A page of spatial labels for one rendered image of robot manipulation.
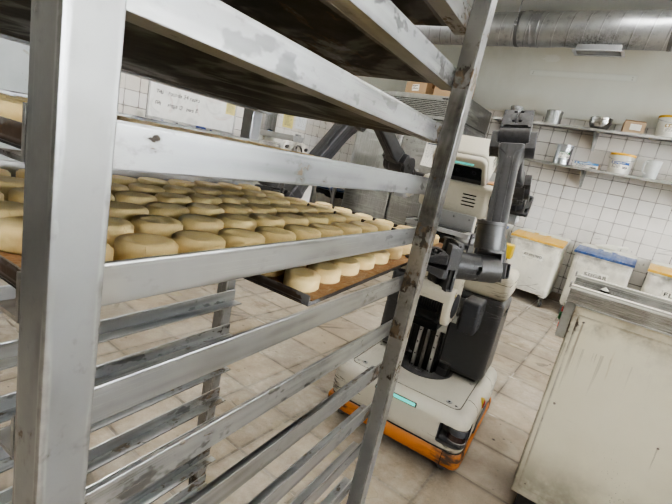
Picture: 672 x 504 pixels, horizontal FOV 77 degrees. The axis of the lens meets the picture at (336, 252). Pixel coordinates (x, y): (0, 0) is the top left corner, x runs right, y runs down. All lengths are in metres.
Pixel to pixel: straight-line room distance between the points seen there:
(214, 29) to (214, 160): 0.09
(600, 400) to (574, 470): 0.28
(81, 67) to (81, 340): 0.15
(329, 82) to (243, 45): 0.12
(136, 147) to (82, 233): 0.07
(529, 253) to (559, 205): 0.87
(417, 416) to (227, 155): 1.63
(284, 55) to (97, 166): 0.20
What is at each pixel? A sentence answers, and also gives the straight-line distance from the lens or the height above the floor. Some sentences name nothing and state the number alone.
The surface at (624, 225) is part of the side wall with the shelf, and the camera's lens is 5.65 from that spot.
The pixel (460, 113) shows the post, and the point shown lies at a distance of 0.76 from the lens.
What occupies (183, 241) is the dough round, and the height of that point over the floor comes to 1.06.
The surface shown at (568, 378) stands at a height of 0.59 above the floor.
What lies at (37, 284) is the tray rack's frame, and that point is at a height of 1.07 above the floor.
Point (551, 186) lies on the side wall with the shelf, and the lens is 5.73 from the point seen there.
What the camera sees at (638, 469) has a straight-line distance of 1.82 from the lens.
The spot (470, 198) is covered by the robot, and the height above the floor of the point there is 1.10.
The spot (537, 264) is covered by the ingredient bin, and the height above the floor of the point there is 0.45.
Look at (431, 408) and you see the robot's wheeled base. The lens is 1.85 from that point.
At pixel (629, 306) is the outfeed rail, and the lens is 1.66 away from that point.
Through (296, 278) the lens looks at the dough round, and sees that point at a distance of 0.56.
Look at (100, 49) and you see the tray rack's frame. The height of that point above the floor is 1.19.
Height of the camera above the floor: 1.16
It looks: 13 degrees down
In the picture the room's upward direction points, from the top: 12 degrees clockwise
